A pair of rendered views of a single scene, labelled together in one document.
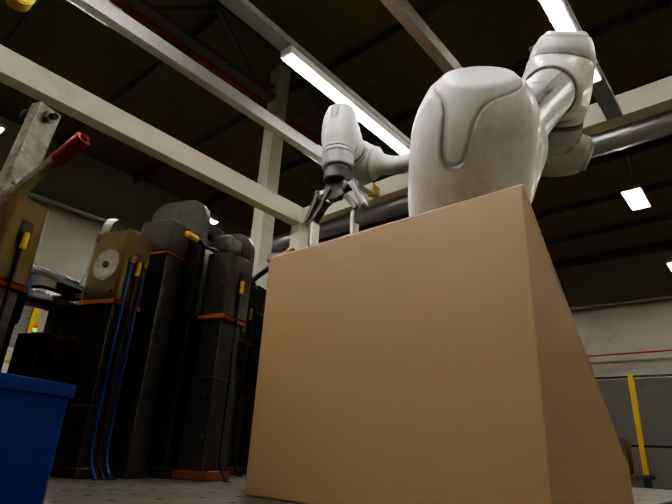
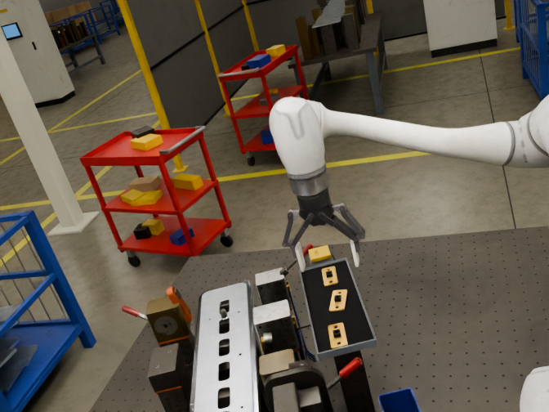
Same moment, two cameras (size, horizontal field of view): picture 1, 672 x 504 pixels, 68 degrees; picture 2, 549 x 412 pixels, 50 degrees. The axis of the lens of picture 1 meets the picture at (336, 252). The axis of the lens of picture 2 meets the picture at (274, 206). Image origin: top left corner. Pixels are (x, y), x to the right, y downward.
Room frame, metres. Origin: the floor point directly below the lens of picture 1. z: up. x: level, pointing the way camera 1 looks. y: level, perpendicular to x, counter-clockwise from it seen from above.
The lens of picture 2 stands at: (0.08, 0.53, 2.04)
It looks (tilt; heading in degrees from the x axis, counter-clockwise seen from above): 25 degrees down; 339
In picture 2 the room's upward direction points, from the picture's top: 16 degrees counter-clockwise
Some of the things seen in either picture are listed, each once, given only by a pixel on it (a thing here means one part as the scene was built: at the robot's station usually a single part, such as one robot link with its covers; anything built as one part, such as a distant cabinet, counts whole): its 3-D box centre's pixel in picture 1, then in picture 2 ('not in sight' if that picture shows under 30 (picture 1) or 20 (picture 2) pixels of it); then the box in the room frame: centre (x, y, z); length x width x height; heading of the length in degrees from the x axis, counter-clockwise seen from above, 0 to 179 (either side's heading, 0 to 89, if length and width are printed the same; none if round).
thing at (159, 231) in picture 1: (145, 339); not in sight; (0.84, 0.31, 0.91); 0.07 x 0.05 x 0.42; 67
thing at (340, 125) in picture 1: (341, 132); (296, 132); (1.22, 0.00, 1.61); 0.13 x 0.11 x 0.16; 159
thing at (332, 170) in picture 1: (336, 185); (315, 206); (1.21, 0.01, 1.43); 0.08 x 0.07 x 0.09; 50
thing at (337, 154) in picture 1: (338, 162); (308, 178); (1.21, 0.01, 1.51); 0.09 x 0.09 x 0.06
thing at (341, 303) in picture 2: not in sight; (337, 298); (1.21, 0.01, 1.17); 0.08 x 0.04 x 0.01; 141
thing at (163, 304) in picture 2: not in sight; (176, 348); (1.75, 0.37, 0.88); 0.14 x 0.09 x 0.36; 67
